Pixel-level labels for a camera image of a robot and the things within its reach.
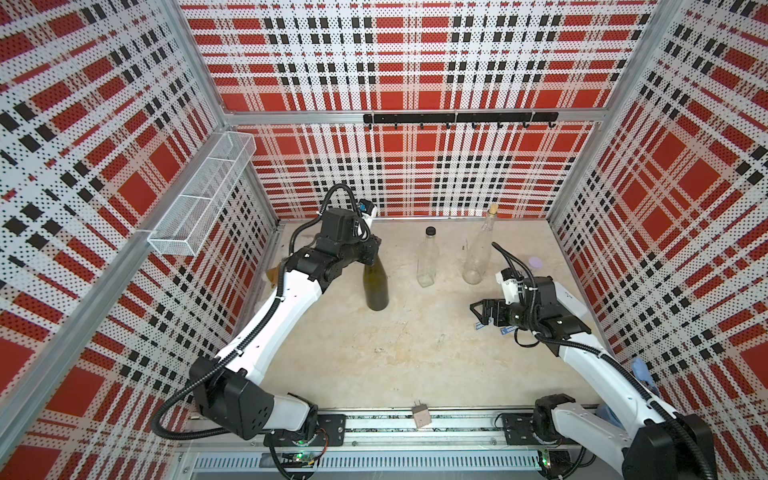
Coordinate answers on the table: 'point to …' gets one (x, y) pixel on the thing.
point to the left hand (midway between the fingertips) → (378, 239)
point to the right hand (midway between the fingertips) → (488, 306)
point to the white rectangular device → (568, 300)
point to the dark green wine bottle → (376, 285)
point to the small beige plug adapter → (421, 414)
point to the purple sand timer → (535, 262)
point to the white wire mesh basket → (182, 228)
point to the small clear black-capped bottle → (427, 258)
